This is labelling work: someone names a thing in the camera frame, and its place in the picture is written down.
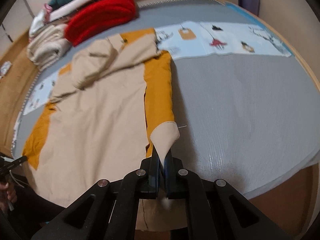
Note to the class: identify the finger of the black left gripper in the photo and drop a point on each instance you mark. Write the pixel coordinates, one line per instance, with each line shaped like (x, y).
(13, 164)

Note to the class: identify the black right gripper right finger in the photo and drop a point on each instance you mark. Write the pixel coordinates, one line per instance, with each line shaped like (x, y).
(181, 183)

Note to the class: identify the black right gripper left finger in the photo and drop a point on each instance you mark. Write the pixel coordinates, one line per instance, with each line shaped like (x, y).
(142, 183)

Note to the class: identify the beige and mustard hooded jacket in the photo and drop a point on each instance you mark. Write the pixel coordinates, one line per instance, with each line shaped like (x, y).
(110, 108)

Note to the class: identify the white folded clothes stack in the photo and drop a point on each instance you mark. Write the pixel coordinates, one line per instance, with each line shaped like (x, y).
(48, 16)

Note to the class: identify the person's left hand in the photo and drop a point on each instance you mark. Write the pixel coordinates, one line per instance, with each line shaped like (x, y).
(8, 194)

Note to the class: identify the cream folded quilt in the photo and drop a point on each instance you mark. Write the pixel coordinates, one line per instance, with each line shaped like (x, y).
(48, 47)

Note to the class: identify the light blue printed bed runner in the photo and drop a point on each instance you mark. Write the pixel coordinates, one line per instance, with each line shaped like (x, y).
(220, 41)

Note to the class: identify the red folded blanket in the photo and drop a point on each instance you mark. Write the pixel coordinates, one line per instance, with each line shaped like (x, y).
(98, 17)

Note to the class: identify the purple box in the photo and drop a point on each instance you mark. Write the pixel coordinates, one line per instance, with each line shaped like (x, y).
(252, 6)

